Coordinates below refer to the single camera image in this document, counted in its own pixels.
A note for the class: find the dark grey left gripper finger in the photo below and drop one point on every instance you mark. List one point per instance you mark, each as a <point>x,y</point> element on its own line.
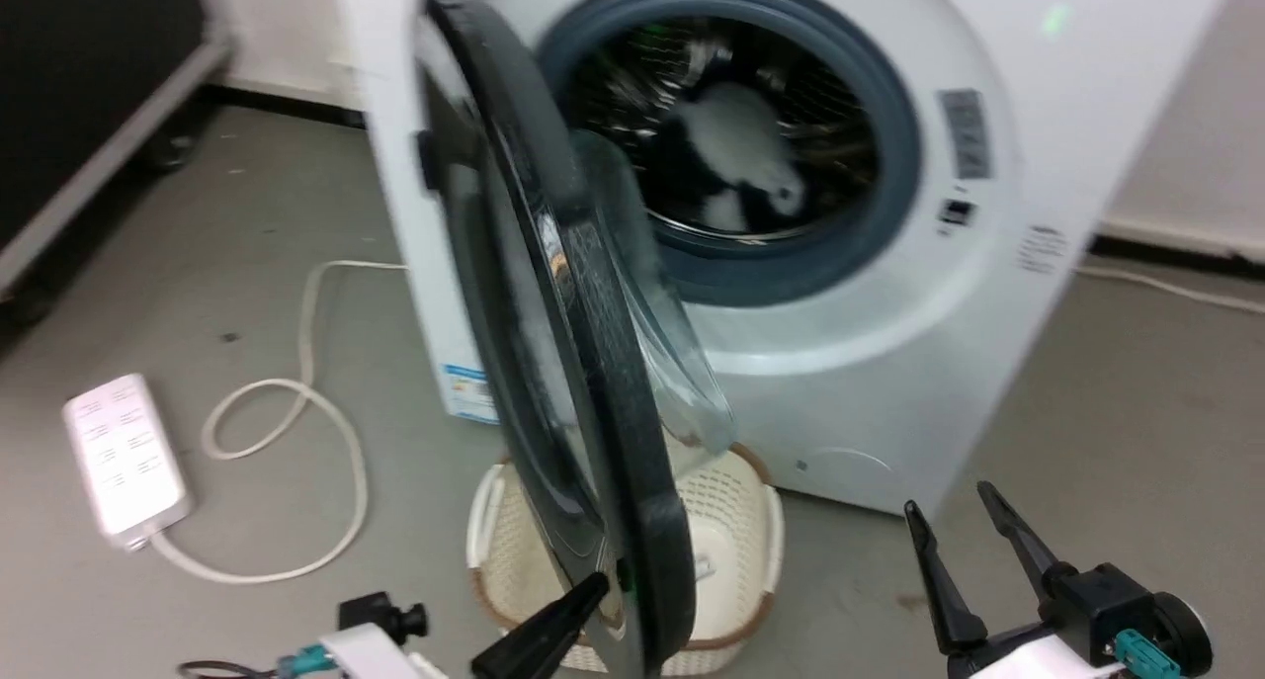
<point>539,628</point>

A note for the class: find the dark round washing machine door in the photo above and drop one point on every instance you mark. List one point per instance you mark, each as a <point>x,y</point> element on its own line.
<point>593,294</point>

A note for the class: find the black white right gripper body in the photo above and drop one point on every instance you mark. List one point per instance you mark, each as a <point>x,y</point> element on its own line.
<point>1097,610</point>

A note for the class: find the black and white laundry item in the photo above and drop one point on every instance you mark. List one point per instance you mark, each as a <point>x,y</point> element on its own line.
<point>736,150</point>

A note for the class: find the black wheeled cart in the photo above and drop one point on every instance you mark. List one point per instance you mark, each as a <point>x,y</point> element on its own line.
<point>69,76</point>

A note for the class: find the white front-load washing machine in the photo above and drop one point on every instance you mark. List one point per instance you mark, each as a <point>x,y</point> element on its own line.
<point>889,392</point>

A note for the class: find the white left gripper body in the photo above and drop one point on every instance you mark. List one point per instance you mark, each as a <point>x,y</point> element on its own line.
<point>371,651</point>

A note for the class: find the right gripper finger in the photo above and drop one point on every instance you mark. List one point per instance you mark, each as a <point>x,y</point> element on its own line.
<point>1028,541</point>
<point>944,590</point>

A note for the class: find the cream plastic laundry basket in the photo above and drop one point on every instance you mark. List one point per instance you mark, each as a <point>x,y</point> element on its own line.
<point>733,526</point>

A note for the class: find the white power strip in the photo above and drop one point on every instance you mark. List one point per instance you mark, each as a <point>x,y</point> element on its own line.
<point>124,457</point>

